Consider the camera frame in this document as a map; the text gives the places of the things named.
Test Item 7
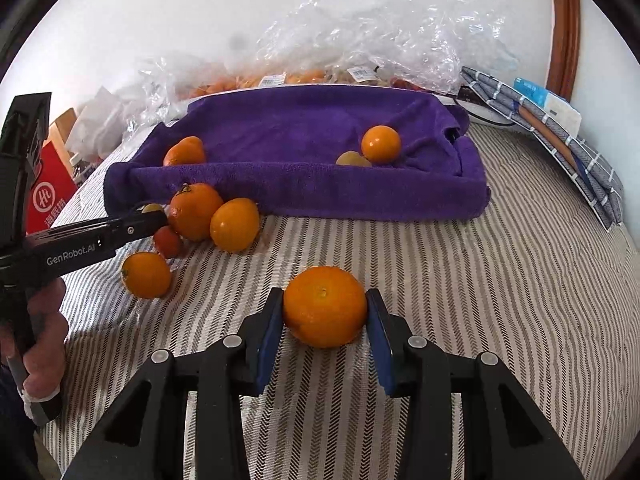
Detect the purple towel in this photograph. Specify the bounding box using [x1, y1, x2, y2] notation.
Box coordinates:
[103, 85, 490, 222]

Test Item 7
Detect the small red tomato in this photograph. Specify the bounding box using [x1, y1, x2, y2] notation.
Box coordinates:
[153, 226, 183, 259]

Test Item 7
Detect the wooden door frame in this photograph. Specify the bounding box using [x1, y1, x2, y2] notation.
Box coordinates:
[545, 0, 582, 103]

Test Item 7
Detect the wooden furniture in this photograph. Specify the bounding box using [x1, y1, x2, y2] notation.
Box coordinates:
[50, 107, 81, 156]

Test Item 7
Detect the orange with stem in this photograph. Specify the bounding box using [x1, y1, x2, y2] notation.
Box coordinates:
[166, 182, 225, 242]

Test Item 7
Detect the white round plate black rim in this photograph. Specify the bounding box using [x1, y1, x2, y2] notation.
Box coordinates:
[457, 87, 516, 128]

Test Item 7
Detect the clear plastic bag of oranges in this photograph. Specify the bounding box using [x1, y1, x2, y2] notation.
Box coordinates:
[165, 55, 336, 106]

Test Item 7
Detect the grey checked cloth bag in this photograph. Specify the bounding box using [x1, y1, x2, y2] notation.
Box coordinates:
[460, 65, 625, 231]

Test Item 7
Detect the striped quilt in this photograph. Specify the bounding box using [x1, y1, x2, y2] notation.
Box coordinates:
[42, 120, 640, 480]

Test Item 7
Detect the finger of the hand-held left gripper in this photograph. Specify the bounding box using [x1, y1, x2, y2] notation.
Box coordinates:
[97, 209, 169, 256]
[0, 92, 53, 242]

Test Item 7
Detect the white tray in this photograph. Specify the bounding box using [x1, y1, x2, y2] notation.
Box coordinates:
[167, 82, 463, 111]

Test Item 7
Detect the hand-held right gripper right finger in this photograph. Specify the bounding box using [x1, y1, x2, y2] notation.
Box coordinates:
[365, 287, 586, 480]

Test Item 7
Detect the white plastic bag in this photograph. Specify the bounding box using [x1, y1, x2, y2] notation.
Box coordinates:
[67, 87, 131, 156]

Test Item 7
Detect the large crumpled clear plastic bag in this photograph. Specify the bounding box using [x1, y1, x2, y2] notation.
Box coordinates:
[257, 0, 508, 96]

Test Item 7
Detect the person's left hand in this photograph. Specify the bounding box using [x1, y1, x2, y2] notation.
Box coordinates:
[0, 279, 70, 398]

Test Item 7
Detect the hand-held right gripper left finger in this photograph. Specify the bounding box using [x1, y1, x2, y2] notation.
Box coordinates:
[60, 287, 285, 480]

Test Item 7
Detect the red paper bag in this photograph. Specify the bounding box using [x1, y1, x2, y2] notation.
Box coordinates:
[25, 140, 78, 233]

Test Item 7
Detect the blue and white tissue pack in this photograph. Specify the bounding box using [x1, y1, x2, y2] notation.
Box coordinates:
[515, 77, 583, 143]

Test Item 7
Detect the small crumpled clear plastic bag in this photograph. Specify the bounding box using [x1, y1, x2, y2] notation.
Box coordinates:
[122, 52, 201, 128]

